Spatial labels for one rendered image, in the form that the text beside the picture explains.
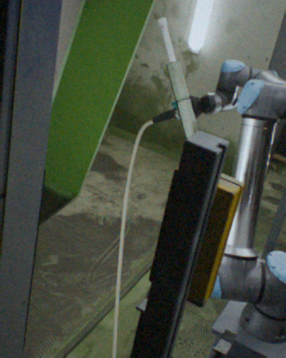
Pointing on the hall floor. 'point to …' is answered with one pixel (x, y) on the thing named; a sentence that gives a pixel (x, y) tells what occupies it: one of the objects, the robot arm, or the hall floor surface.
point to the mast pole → (276, 227)
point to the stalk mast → (181, 243)
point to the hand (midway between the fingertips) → (178, 110)
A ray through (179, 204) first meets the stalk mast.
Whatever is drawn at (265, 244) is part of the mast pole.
